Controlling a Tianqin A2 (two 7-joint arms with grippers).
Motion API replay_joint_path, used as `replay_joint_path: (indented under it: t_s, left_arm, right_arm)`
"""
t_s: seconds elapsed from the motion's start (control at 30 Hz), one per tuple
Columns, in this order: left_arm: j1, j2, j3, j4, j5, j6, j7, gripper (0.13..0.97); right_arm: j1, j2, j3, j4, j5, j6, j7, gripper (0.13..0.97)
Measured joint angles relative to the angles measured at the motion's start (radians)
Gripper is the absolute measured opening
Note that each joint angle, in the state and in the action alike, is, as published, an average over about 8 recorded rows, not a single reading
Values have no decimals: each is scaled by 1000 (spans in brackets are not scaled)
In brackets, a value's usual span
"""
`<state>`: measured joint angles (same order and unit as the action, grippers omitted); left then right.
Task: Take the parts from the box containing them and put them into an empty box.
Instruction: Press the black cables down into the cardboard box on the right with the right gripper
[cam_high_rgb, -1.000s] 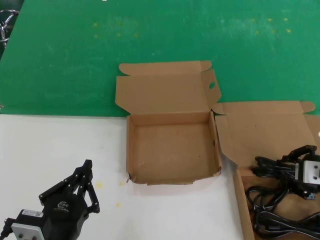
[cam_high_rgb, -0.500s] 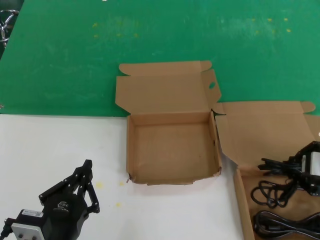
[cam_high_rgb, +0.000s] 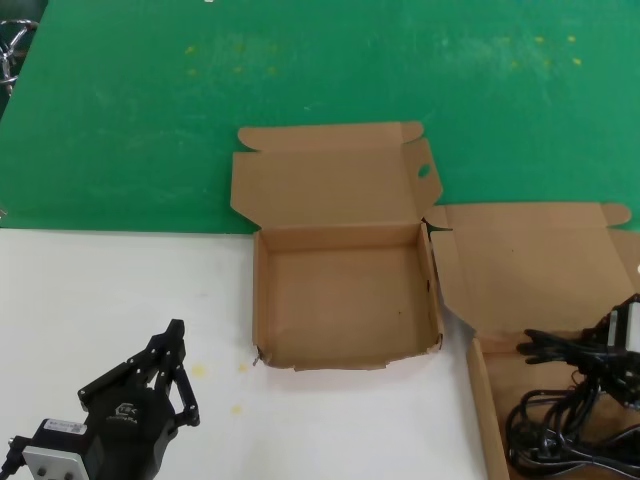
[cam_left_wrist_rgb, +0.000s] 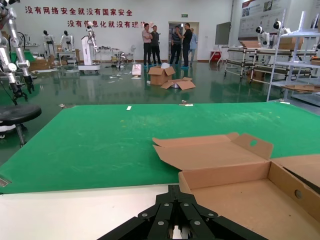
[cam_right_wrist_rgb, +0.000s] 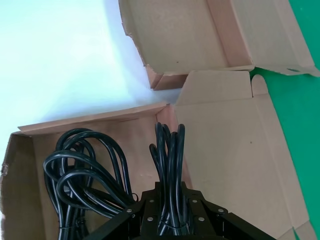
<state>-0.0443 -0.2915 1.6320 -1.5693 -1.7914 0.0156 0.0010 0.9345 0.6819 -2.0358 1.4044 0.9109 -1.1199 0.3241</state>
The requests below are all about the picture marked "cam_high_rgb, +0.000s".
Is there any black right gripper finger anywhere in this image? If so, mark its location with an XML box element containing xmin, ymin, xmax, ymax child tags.
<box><xmin>579</xmin><ymin>294</ymin><xmax>640</xmax><ymax>359</ymax></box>
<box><xmin>597</xmin><ymin>357</ymin><xmax>640</xmax><ymax>412</ymax></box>

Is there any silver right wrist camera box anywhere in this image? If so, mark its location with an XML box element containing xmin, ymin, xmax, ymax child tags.
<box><xmin>607</xmin><ymin>300</ymin><xmax>640</xmax><ymax>352</ymax></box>

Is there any chrome metal frame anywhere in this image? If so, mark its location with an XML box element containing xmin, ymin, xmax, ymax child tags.
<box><xmin>0</xmin><ymin>18</ymin><xmax>40</xmax><ymax>96</ymax></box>

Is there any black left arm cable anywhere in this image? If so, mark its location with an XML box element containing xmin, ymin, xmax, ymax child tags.
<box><xmin>0</xmin><ymin>434</ymin><xmax>29</xmax><ymax>476</ymax></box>

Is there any green table mat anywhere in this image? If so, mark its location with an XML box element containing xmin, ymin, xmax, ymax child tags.
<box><xmin>0</xmin><ymin>0</ymin><xmax>640</xmax><ymax>236</ymax></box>

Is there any open cardboard box with hole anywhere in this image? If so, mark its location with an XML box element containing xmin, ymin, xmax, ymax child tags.
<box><xmin>229</xmin><ymin>119</ymin><xmax>446</xmax><ymax>374</ymax></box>

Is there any black power cable with plug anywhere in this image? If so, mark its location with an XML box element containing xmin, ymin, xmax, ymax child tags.
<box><xmin>508</xmin><ymin>369</ymin><xmax>640</xmax><ymax>451</ymax></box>

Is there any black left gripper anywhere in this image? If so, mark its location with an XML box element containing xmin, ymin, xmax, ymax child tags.
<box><xmin>77</xmin><ymin>319</ymin><xmax>202</xmax><ymax>480</ymax></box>

